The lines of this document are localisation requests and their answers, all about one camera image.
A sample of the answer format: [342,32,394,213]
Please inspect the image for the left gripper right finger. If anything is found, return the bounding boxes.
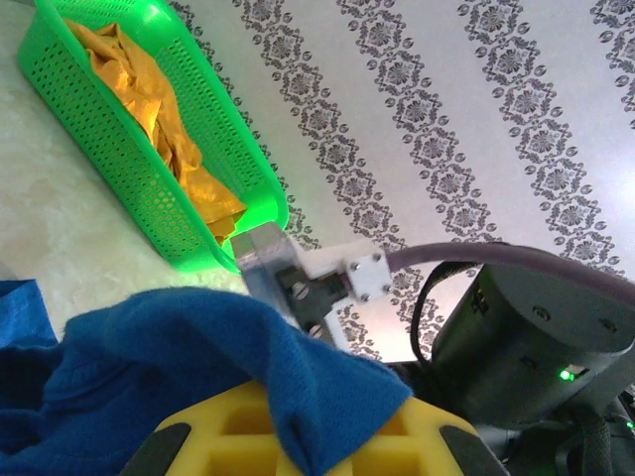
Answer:
[341,396,510,476]

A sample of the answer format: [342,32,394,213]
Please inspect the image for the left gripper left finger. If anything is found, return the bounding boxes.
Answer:
[121,381,299,476]

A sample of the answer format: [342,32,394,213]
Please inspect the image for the blue printed t-shirt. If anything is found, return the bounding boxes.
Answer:
[0,280,416,476]

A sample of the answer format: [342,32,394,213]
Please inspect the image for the green plastic basket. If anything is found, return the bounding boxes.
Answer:
[17,0,292,275]

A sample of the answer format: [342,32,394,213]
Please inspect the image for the yellow cloth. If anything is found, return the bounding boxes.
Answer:
[63,19,249,247]

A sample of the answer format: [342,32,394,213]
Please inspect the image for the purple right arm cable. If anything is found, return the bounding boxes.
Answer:
[386,242,635,298]

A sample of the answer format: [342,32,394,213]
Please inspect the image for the thin black right gripper wire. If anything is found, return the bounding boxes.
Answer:
[410,260,480,368]

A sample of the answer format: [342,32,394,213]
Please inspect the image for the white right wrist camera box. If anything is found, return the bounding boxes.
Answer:
[231,221,393,358]

